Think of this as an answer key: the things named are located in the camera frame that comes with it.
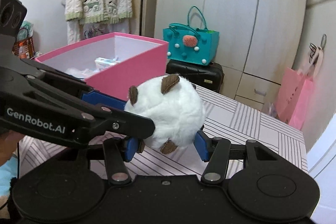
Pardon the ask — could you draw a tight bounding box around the white round plush toy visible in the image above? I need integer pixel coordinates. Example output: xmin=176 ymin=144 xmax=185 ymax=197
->
xmin=124 ymin=74 xmax=206 ymax=155

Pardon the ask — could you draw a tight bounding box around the striped pink table cloth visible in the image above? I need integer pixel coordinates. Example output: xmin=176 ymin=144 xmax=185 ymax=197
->
xmin=19 ymin=86 xmax=307 ymax=178

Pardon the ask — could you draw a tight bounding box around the beige wardrobe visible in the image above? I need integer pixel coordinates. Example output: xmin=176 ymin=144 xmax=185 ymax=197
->
xmin=146 ymin=0 xmax=306 ymax=109

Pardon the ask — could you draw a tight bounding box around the pink storage box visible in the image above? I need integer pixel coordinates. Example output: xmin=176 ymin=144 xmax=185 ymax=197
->
xmin=35 ymin=32 xmax=168 ymax=100

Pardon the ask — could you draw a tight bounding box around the teal felt tote bag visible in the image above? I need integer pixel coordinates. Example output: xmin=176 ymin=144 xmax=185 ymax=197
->
xmin=163 ymin=6 xmax=220 ymax=65

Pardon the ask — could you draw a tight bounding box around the black suitcase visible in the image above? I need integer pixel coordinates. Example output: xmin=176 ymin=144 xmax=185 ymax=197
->
xmin=166 ymin=60 xmax=224 ymax=93

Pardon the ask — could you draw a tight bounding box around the person's left hand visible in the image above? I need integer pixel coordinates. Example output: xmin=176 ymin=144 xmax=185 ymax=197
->
xmin=0 ymin=130 xmax=25 ymax=166

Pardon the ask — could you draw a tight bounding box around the white tissue pack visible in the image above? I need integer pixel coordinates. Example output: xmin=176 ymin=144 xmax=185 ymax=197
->
xmin=94 ymin=57 xmax=120 ymax=71

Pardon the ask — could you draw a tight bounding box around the wooden shelf with clutter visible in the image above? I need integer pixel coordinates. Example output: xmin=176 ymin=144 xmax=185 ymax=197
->
xmin=12 ymin=20 xmax=35 ymax=59

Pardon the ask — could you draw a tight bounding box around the pink paper shopping bag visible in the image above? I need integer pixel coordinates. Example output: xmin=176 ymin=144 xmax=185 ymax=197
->
xmin=274 ymin=47 xmax=323 ymax=130

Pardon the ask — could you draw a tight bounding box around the white mesh bath puff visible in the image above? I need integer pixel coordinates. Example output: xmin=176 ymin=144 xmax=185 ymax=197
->
xmin=65 ymin=68 xmax=100 ymax=80

